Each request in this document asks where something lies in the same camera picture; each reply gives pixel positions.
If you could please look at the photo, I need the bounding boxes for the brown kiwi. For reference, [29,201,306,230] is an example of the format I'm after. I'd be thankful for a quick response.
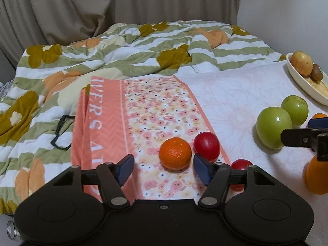
[310,64,324,82]

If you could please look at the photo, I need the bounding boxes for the black eyeglasses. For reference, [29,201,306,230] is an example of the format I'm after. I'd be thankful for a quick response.
[50,115,76,151]

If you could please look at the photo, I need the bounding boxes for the pink floral cloth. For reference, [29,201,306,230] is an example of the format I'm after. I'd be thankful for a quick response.
[70,61,328,201]

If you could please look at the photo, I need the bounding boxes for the yellow red apple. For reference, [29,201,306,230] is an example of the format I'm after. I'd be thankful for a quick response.
[289,51,313,76]

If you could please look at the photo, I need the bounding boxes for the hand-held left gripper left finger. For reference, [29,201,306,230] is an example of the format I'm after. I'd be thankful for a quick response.
[45,154,135,209]

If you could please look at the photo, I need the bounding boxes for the striped floral quilt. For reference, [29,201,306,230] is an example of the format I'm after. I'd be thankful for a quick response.
[0,20,287,214]

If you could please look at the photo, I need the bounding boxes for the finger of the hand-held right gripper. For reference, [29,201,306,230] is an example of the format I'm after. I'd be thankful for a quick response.
[280,128,319,151]
[308,117,328,129]

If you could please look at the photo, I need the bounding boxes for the large orange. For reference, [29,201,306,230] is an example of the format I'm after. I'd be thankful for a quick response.
[305,156,328,195]

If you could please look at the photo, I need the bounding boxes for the beige curtain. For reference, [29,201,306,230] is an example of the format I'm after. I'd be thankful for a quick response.
[0,0,239,64]

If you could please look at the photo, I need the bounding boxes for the red tomato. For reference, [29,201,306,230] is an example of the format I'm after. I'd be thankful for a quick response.
[193,132,220,161]
[230,159,254,191]

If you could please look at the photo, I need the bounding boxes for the cream oval bowl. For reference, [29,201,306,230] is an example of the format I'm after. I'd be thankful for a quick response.
[286,53,328,105]

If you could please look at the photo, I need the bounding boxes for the green apple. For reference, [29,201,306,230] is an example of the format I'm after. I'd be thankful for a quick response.
[280,95,309,129]
[256,107,293,149]

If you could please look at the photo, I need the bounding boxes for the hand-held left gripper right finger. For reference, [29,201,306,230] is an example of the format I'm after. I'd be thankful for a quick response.
[193,154,283,209]

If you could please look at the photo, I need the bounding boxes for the beige headboard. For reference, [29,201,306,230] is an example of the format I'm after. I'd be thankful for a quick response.
[0,41,26,85]

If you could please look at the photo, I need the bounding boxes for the grey patterned pillow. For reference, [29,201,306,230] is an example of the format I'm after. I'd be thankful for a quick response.
[0,80,15,96]

